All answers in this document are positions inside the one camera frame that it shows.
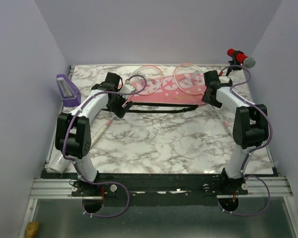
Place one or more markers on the brass fitting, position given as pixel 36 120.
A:
pixel 31 230

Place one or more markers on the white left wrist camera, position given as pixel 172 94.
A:
pixel 127 89

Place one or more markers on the pink badminton racket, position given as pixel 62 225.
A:
pixel 154 78
pixel 189 79

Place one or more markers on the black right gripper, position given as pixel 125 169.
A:
pixel 216 103

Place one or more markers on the red grey microphone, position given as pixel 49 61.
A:
pixel 239 58

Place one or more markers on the black microphone stand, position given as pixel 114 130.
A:
pixel 234 66

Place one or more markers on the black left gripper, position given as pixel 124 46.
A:
pixel 119 110

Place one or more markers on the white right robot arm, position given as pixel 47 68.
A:
pixel 250 128

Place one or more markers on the purple metronome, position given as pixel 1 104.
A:
pixel 69 92

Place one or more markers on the grey shuttlecock tube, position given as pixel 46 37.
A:
pixel 58 164

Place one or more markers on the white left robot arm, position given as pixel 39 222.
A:
pixel 73 134

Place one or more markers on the pink racket cover bag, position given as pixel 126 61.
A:
pixel 169 93

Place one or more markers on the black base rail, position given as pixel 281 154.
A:
pixel 117 190

